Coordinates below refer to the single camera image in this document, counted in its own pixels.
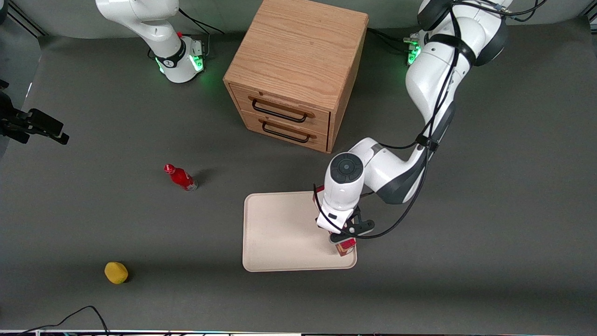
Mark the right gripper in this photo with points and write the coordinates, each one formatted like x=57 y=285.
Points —
x=17 y=122

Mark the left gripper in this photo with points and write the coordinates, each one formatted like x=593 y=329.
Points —
x=336 y=238

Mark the red cookie box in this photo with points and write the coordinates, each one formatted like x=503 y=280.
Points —
x=346 y=248

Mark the beige rectangular tray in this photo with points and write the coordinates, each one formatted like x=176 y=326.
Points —
x=280 y=233

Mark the wooden drawer front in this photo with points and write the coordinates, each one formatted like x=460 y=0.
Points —
x=284 y=103
x=289 y=134

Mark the red plastic bottle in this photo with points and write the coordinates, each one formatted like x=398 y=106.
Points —
x=181 y=177

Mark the yellow sponge ball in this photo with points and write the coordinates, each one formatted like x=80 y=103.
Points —
x=116 y=272

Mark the wooden two-drawer cabinet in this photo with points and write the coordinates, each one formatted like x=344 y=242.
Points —
x=298 y=51

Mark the black aluminium frame rail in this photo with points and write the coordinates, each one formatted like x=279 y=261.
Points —
x=25 y=17

